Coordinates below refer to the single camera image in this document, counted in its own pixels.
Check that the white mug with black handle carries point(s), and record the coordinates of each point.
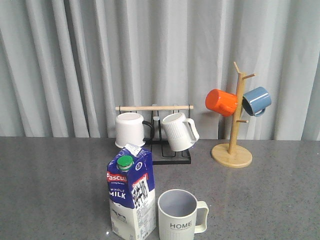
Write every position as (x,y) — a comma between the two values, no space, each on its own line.
(129,127)

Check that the grey curtain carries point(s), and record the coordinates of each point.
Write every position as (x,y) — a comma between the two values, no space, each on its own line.
(65,65)

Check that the blue enamel mug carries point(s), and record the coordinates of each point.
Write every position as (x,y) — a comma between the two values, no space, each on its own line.
(256,101)

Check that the wooden mug tree stand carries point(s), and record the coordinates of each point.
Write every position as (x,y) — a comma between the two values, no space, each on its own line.
(231,154)

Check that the blue white milk carton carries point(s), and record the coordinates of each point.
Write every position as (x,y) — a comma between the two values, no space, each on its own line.
(132,197)

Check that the orange enamel mug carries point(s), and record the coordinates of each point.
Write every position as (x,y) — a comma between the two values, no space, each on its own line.
(221,102)

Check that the white ribbed mug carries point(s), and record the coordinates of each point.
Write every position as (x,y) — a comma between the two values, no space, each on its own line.
(181,132)

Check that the black wire mug rack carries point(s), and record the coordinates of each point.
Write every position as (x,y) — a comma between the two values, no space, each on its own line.
(158,143)

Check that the white HOME mug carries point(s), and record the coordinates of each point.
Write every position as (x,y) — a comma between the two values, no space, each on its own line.
(181,215)

